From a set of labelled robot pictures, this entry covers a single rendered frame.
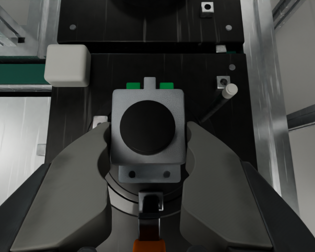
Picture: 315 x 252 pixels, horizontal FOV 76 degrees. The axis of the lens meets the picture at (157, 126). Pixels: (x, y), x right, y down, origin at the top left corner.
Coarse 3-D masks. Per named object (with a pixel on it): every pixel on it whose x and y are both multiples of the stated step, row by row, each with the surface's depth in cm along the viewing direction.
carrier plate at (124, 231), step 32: (96, 64) 25; (128, 64) 25; (160, 64) 25; (192, 64) 25; (224, 64) 25; (64, 96) 24; (96, 96) 24; (192, 96) 24; (64, 128) 23; (224, 128) 24; (256, 160) 23; (128, 224) 21; (160, 224) 21
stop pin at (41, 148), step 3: (39, 144) 23; (42, 144) 23; (45, 144) 23; (39, 147) 23; (42, 147) 23; (45, 147) 23; (36, 150) 23; (39, 150) 23; (42, 150) 23; (36, 153) 23; (39, 153) 23; (42, 153) 23
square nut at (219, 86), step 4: (216, 76) 24; (220, 76) 24; (224, 76) 24; (228, 76) 24; (216, 80) 24; (220, 80) 24; (224, 80) 24; (228, 80) 24; (216, 84) 24; (220, 84) 24; (224, 84) 24; (216, 88) 24; (220, 88) 24
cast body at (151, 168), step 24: (120, 96) 12; (144, 96) 12; (168, 96) 12; (120, 120) 11; (144, 120) 11; (168, 120) 11; (120, 144) 11; (144, 144) 10; (168, 144) 11; (120, 168) 14; (144, 168) 14; (168, 168) 14
